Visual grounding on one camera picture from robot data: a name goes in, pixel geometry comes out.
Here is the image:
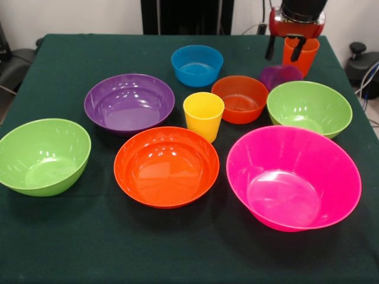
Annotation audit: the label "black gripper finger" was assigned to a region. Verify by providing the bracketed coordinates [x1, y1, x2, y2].
[286, 34, 307, 62]
[265, 35, 278, 62]

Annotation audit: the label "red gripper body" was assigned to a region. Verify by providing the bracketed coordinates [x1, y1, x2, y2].
[268, 8, 326, 39]

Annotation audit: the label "purple plastic cup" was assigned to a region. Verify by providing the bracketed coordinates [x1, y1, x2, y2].
[259, 64, 304, 92]

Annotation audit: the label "green plastic bowl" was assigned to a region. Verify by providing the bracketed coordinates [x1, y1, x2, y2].
[0, 118, 92, 198]
[266, 80, 354, 140]

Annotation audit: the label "orange plastic cup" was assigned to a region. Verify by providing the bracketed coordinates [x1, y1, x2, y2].
[281, 35, 320, 79]

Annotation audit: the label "small orange plastic bowl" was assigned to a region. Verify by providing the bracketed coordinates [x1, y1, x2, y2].
[211, 75, 269, 124]

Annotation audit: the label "blue plastic bowl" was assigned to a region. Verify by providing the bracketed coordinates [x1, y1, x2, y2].
[171, 44, 224, 88]

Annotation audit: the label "yellow plastic cup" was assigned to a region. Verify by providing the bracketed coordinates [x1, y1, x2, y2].
[182, 92, 225, 143]

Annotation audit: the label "pink plastic bowl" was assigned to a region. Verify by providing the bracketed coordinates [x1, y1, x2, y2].
[226, 125, 362, 233]

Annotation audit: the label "purple plastic bowl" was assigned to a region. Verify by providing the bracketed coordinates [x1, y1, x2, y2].
[83, 73, 176, 137]

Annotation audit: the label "large orange plastic bowl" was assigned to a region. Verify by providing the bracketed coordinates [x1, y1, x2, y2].
[114, 126, 220, 209]

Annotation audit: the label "black chair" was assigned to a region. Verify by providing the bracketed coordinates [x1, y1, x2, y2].
[0, 22, 38, 95]

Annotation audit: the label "dark green tablecloth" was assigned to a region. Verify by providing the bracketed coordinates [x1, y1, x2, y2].
[0, 33, 379, 284]

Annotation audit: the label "blue and white cables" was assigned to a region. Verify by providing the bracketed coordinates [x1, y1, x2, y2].
[354, 60, 379, 103]

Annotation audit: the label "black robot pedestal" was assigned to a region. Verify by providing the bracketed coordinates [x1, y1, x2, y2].
[140, 0, 235, 36]

